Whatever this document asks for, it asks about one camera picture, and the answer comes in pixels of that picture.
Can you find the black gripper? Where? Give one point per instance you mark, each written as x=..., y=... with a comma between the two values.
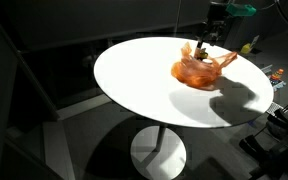
x=214, y=23

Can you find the orange plastic bag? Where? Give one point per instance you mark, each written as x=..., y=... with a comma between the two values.
x=197, y=71

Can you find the yellow object on floor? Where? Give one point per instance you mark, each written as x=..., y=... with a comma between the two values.
x=247, y=48

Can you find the orange and blue toy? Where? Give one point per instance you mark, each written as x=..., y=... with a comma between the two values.
x=276, y=78

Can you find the perforated metal plate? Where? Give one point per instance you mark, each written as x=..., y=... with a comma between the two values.
x=274, y=108

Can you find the white round table base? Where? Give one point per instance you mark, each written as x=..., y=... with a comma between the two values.
x=159, y=156

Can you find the black clamp stand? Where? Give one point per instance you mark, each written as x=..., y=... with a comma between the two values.
x=277, y=140

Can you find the table pedestal post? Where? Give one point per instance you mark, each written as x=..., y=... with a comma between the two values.
x=161, y=136

